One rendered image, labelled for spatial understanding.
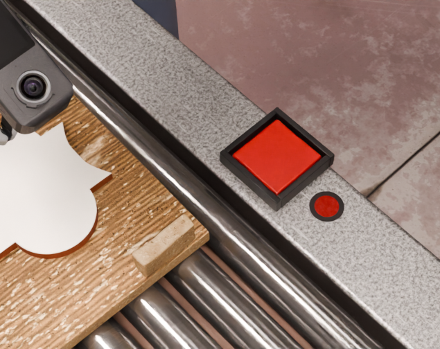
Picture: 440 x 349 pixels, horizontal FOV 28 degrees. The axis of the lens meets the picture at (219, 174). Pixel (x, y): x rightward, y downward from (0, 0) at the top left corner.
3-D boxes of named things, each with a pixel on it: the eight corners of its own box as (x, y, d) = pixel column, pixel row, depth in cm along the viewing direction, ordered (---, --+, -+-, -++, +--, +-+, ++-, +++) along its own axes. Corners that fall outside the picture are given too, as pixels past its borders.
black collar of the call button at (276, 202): (276, 115, 85) (277, 106, 83) (333, 163, 82) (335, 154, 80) (219, 161, 82) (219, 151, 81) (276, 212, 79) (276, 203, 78)
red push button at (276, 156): (276, 125, 84) (276, 117, 83) (321, 163, 82) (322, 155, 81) (231, 162, 82) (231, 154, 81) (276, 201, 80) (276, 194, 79)
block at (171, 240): (186, 226, 76) (183, 210, 74) (199, 239, 76) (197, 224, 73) (133, 266, 74) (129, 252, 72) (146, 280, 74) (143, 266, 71)
